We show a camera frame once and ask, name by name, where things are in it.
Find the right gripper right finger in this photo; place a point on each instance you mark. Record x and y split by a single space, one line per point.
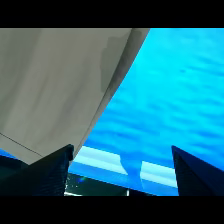
196 176

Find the grey garment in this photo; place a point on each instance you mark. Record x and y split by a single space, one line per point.
56 90

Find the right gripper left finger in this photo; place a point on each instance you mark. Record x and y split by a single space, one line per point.
46 176

